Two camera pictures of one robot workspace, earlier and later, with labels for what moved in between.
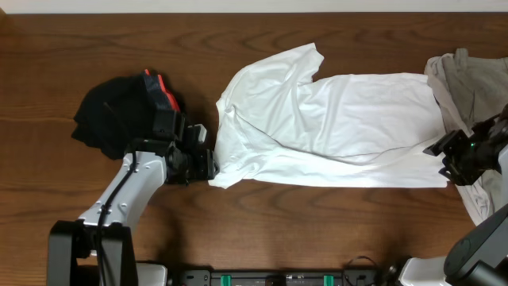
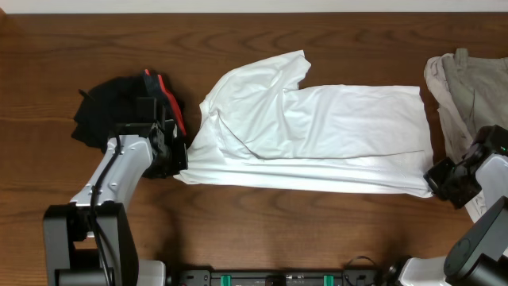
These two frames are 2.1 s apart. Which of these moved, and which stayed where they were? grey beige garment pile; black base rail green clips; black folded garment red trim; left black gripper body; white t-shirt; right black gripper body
Moved: white t-shirt; left black gripper body; right black gripper body
Stayed: black folded garment red trim; black base rail green clips; grey beige garment pile
